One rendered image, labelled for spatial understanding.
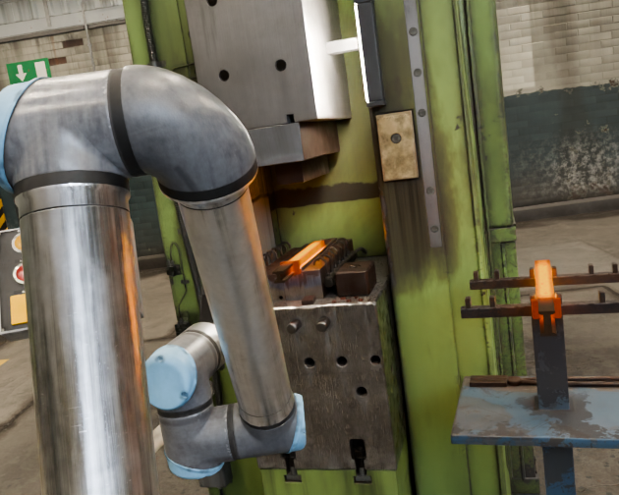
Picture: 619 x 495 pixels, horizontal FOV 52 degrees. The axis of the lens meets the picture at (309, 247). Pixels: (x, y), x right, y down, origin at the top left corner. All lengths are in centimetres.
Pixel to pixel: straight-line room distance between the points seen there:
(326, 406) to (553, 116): 655
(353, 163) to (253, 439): 119
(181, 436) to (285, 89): 88
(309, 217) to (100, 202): 147
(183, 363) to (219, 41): 90
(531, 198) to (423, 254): 622
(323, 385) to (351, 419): 11
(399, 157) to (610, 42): 661
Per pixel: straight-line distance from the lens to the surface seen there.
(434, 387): 181
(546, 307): 114
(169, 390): 102
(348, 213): 206
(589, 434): 134
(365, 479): 175
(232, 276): 78
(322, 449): 172
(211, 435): 105
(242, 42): 163
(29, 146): 69
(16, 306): 173
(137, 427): 66
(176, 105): 67
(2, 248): 180
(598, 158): 809
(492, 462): 191
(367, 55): 165
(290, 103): 158
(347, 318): 156
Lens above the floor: 132
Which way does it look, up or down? 10 degrees down
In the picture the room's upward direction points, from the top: 8 degrees counter-clockwise
